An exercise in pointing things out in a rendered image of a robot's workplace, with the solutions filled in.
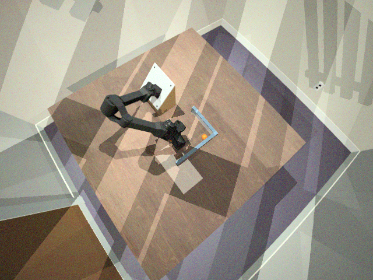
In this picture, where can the clear low corner walls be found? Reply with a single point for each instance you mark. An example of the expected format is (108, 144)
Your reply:
(203, 123)

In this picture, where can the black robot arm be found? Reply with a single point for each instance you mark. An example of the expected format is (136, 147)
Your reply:
(114, 103)

